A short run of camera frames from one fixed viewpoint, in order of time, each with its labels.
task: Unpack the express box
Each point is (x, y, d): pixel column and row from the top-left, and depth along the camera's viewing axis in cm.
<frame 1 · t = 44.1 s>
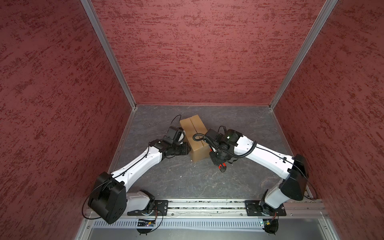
left hand: (188, 152, 82), fingers open
right hand: (217, 164, 75), fingers open
brown cardboard express box: (198, 150, 79), point 17 cm above the table

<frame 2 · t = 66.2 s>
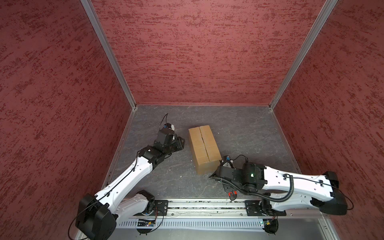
left hand: (183, 144, 80), fingers open
right hand: (228, 187, 69), fingers open
brown cardboard express box: (205, 149, 80), point 16 cm above the table

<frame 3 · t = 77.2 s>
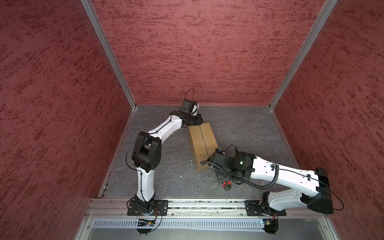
left hand: (201, 123, 93), fingers open
right hand: (222, 178, 71), fingers open
the named things where they were.

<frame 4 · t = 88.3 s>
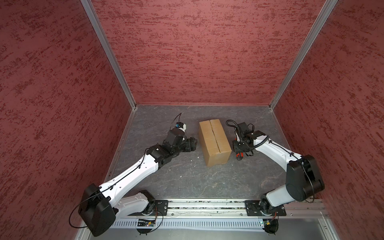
left hand: (191, 144, 79), fingers open
right hand: (236, 150, 89), fingers open
brown cardboard express box: (214, 142, 83), point 17 cm above the table

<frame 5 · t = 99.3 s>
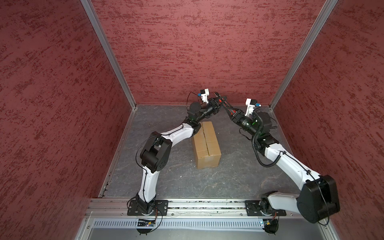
left hand: (228, 100, 76), fingers closed
right hand: (224, 111, 75), fingers open
brown cardboard express box: (206, 146, 81), point 17 cm above the table

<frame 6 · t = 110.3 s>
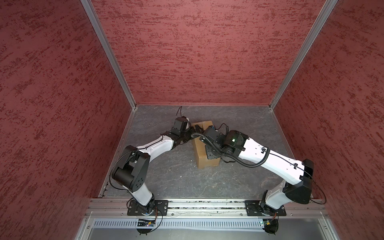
left hand: (198, 135, 90), fingers open
right hand: (211, 155, 72), fingers closed
the named things where they were.

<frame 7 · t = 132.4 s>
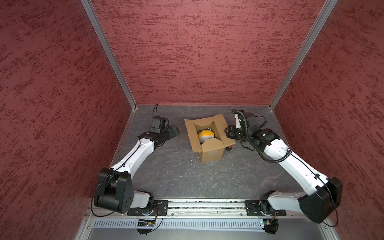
left hand: (173, 134, 88), fingers open
right hand: (227, 134, 79), fingers open
brown cardboard express box: (211, 150, 80), point 16 cm above the table
yellow white object in box: (205, 134, 94), point 10 cm above the table

